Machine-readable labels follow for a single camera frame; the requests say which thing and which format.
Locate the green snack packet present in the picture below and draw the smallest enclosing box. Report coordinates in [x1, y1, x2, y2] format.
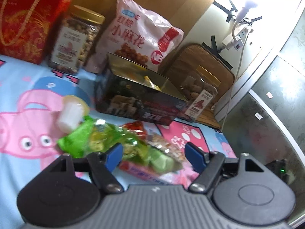
[57, 115, 96, 158]

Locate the light green pastry packet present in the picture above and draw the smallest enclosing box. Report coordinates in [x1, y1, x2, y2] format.
[149, 148, 182, 175]

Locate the white jelly cup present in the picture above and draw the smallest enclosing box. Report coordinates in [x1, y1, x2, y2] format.
[56, 95, 90, 134]

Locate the pink snack box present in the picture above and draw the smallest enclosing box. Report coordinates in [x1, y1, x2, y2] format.
[118, 160, 184, 185]

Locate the pecan jar gold lid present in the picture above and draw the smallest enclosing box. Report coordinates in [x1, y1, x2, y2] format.
[178, 66, 221, 122]

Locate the black open tin box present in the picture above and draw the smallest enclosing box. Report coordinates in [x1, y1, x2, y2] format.
[94, 53, 187, 126]

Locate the cartoon pig bedsheet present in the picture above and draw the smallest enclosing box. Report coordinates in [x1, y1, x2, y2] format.
[0, 53, 238, 229]

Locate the white power strip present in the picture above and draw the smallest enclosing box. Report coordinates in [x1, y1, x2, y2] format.
[221, 25, 253, 51]

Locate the cashew jar gold lid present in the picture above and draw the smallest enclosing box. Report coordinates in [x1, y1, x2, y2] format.
[48, 5, 105, 75]

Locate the pink snack bag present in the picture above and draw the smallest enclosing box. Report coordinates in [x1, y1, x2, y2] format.
[85, 0, 184, 73]

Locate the white light bulb lamp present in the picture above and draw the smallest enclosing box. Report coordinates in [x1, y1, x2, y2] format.
[232, 1, 257, 42]

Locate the red gift bag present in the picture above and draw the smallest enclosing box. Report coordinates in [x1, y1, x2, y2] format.
[1, 0, 72, 64]

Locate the white power cable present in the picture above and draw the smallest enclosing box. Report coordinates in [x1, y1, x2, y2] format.
[220, 28, 251, 130]

